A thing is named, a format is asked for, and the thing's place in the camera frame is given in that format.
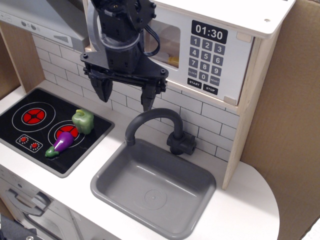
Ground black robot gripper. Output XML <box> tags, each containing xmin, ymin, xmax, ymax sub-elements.
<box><xmin>80</xmin><ymin>32</ymin><xmax>169</xmax><ymax>112</ymax></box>

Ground white toy microwave door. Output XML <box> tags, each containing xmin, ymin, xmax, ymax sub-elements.
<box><xmin>144</xmin><ymin>8</ymin><xmax>254</xmax><ymax>106</ymax></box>

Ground yellow toy inside microwave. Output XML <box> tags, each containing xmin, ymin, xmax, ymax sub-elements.
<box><xmin>167</xmin><ymin>56</ymin><xmax>179</xmax><ymax>68</ymax></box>

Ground wooden microwave cabinet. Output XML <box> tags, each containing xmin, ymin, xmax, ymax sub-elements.
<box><xmin>82</xmin><ymin>0</ymin><xmax>297</xmax><ymax>191</ymax></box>

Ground green toy bell pepper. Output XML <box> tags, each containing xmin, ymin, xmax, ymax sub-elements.
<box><xmin>71</xmin><ymin>108</ymin><xmax>94</xmax><ymax>135</ymax></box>

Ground grey toy faucet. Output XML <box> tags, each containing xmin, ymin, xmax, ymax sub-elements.
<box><xmin>124</xmin><ymin>108</ymin><xmax>197</xmax><ymax>155</ymax></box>

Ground purple toy eggplant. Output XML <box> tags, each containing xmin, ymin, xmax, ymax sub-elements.
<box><xmin>45</xmin><ymin>132</ymin><xmax>74</xmax><ymax>158</ymax></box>

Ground grey range hood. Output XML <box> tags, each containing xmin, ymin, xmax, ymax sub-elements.
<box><xmin>0</xmin><ymin>0</ymin><xmax>90</xmax><ymax>52</ymax></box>

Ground grey plastic sink basin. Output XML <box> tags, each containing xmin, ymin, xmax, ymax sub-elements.
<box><xmin>90</xmin><ymin>139</ymin><xmax>216</xmax><ymax>240</ymax></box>

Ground white toy oven door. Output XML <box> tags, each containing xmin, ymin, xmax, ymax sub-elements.
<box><xmin>0</xmin><ymin>167</ymin><xmax>80</xmax><ymax>240</ymax></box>

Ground brown cardboard panel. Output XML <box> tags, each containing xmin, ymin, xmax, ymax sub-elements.
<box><xmin>241</xmin><ymin>0</ymin><xmax>320</xmax><ymax>240</ymax></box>

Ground grey oven door handle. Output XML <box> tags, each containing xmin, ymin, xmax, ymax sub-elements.
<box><xmin>5</xmin><ymin>188</ymin><xmax>51</xmax><ymax>217</ymax></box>

